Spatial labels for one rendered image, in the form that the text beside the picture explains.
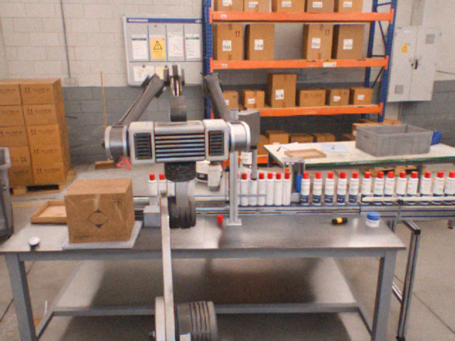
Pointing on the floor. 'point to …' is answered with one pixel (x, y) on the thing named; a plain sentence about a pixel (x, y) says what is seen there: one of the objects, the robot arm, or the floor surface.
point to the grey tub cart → (7, 228)
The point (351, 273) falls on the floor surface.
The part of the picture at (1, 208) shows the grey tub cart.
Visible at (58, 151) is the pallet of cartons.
